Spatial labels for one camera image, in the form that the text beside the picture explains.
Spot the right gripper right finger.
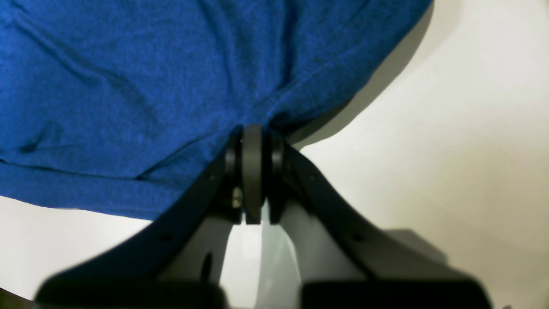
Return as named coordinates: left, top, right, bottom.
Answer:
left=268, top=130, right=492, bottom=309

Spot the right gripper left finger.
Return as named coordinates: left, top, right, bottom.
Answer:
left=36, top=124, right=263, bottom=309

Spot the blue long-sleeve T-shirt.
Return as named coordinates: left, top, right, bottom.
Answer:
left=0, top=0, right=431, bottom=220

